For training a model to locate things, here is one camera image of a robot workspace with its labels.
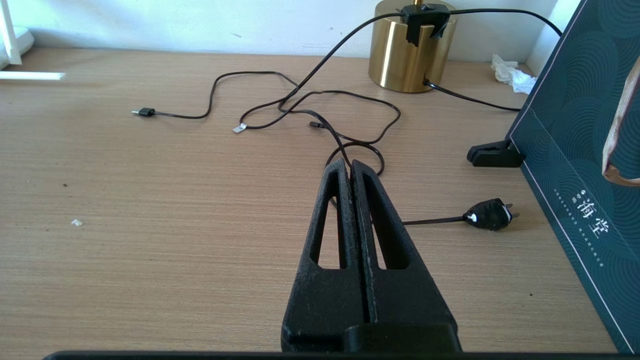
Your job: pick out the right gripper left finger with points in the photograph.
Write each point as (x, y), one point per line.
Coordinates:
(325, 300)

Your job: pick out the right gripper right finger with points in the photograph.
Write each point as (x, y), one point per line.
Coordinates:
(410, 300)

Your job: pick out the white wifi router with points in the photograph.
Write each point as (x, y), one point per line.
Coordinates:
(20, 40)

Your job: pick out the dark framed board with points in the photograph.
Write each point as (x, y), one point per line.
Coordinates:
(575, 125)

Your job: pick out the brass desk lamp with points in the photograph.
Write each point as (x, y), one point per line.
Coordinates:
(400, 55)

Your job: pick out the crumpled white tissue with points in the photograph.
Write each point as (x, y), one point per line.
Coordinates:
(515, 75)

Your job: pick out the small white scrap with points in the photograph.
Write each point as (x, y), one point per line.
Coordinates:
(76, 222)

